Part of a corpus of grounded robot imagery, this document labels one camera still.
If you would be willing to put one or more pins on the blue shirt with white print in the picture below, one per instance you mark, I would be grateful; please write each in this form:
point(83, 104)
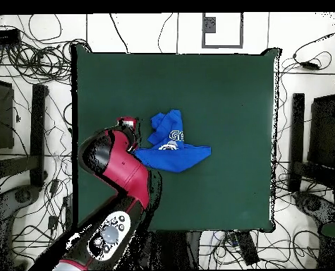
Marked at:
point(172, 159)

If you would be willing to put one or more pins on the dark flat box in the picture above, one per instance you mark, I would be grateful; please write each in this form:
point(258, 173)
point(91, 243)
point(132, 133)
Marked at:
point(3, 113)
point(323, 132)

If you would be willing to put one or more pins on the black stand bar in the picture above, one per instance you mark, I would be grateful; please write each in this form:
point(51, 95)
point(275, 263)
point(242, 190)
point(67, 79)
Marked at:
point(297, 141)
point(38, 135)

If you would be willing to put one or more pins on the dark green table cloth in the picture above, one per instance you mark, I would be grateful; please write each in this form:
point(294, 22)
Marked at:
point(212, 84)

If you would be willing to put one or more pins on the black office chair base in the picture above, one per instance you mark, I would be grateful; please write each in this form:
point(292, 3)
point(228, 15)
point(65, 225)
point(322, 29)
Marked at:
point(313, 204)
point(23, 196)

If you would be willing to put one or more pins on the black device with ports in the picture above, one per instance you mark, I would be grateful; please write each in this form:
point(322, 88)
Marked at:
point(3, 36)

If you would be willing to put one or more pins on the black power strip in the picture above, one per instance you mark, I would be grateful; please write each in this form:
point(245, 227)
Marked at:
point(247, 248)

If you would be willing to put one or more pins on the black power adaptor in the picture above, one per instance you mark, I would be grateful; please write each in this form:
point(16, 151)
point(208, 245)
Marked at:
point(309, 65)

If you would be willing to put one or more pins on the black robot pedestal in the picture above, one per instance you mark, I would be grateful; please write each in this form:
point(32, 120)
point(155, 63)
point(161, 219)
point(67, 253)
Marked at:
point(170, 248)

